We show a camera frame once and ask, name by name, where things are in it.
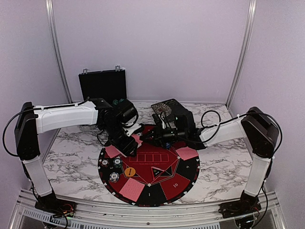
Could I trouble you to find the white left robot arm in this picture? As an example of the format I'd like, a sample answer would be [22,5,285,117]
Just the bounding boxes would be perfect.
[10,98,138,212]

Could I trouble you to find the grey 10 chips seat two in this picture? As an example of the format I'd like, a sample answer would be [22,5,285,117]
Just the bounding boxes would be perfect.
[109,172,120,183]

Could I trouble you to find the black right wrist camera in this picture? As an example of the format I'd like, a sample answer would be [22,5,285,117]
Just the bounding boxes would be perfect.
[174,110,196,136]

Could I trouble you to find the right aluminium corner post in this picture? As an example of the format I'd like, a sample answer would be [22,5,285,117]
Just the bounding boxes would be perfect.
[225,0,257,110]

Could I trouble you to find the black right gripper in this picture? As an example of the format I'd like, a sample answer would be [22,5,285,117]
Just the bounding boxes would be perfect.
[140,124,187,148]

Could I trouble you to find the red playing card deck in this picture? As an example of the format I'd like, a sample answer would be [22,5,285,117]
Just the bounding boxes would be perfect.
[132,134,142,147]

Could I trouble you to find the red cards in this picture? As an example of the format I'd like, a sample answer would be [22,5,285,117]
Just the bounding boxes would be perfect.
[119,178,145,201]
[105,145,120,158]
[176,147,198,160]

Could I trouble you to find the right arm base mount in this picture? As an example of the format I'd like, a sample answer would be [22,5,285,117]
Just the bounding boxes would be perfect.
[218,200,262,219]

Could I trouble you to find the black poker chip case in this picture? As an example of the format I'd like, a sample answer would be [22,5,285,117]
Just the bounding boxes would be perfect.
[78,69,127,104]

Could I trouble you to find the aluminium front rail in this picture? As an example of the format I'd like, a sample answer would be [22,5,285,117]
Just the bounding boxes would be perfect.
[9,190,286,229]

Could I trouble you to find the round red black poker mat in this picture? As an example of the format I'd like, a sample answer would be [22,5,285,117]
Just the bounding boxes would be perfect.
[98,124,201,207]

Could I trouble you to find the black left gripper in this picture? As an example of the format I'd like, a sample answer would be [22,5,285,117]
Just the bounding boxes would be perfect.
[102,122,138,157]

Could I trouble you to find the aluminium corner post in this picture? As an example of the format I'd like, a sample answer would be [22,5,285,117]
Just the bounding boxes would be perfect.
[45,0,72,103]
[225,0,257,110]

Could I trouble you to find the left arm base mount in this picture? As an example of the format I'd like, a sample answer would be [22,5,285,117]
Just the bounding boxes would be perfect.
[35,199,76,218]

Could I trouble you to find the green 50 chips seat three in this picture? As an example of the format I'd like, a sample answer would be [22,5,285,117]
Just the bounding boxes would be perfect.
[113,158,122,168]

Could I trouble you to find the orange big blind button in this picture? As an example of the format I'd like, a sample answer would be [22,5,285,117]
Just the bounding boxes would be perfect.
[124,167,136,177]

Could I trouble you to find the left aluminium corner post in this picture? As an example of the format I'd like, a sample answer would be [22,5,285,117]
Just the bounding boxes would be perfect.
[45,0,72,103]

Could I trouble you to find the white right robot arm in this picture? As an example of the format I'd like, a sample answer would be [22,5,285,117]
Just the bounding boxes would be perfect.
[152,107,283,214]

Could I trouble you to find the black floral square plate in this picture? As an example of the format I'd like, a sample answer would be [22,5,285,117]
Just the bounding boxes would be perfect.
[151,98,186,119]

